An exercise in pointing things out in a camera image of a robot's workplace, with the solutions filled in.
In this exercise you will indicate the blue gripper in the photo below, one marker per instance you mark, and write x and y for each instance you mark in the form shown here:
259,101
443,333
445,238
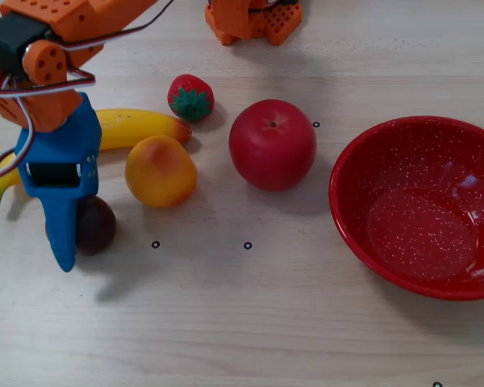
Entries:
60,147

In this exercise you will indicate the dark purple plum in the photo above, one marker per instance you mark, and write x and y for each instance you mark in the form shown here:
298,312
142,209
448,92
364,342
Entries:
97,225

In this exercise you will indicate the orange robot base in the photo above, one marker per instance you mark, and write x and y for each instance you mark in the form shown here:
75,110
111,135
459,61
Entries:
234,20

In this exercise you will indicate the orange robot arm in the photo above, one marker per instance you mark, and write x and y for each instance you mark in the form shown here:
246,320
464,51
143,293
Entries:
84,16

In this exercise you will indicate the red speckled bowl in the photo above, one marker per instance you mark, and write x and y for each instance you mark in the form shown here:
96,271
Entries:
411,225

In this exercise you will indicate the orange yellow peach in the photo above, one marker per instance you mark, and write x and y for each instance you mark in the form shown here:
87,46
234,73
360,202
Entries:
161,173

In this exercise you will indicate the yellow banana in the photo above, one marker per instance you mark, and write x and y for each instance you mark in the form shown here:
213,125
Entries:
137,125

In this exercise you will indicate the red strawberry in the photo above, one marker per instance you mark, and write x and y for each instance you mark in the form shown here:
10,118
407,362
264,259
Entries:
189,94

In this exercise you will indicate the red apple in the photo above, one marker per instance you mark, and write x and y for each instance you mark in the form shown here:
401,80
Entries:
272,149

